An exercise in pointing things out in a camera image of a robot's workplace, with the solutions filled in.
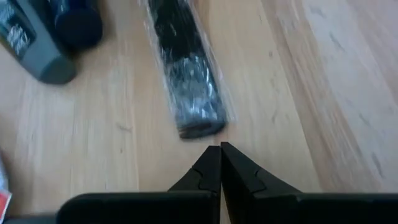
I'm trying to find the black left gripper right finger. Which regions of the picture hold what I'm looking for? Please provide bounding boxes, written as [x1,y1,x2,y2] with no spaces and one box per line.
[221,142,398,224]

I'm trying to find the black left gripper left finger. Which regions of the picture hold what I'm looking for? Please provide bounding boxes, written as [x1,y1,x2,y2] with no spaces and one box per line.
[57,146,222,224]

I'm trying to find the plastic-wrapped black comb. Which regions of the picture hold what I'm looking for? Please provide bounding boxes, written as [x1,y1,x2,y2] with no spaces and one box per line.
[139,0,237,140]

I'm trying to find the dark blue toiletry tube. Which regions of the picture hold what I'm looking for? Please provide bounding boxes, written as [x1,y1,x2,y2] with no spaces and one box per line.
[46,0,103,50]

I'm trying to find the white packet with red print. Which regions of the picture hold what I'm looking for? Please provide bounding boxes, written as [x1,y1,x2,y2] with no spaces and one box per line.
[0,155,12,220]

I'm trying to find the grey toiletry tube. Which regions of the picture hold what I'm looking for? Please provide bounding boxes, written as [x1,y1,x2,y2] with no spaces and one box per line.
[0,0,77,85]

